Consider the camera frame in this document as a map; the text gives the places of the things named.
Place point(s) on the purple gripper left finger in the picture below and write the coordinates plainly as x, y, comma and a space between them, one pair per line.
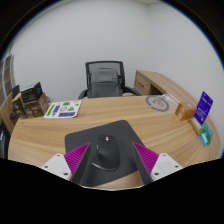
70, 166

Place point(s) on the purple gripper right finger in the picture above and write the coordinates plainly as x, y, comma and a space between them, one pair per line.
153, 166

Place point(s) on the black computer mouse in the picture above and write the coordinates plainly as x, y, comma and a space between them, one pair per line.
106, 156

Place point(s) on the dark grey mouse pad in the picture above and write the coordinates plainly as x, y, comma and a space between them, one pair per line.
125, 137

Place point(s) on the white green leaflet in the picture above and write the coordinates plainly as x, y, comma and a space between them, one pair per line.
66, 109

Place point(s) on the round grey coaster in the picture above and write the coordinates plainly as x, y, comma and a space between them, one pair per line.
157, 103

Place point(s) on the small tan box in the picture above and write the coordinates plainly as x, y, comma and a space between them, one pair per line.
195, 125

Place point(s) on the orange cardboard box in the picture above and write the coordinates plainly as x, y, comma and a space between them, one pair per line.
185, 111

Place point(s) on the small blue box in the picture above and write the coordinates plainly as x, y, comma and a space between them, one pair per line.
203, 139

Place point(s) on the dark brown cardboard boxes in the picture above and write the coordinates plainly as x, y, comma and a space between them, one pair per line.
29, 102

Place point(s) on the black side chair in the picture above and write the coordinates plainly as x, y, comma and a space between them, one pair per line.
4, 140

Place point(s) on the wooden side cabinet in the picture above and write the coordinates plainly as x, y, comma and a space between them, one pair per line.
153, 83

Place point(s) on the black mesh office chair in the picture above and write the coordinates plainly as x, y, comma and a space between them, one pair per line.
105, 79

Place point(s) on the wooden bookshelf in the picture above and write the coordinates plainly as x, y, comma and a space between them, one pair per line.
7, 83

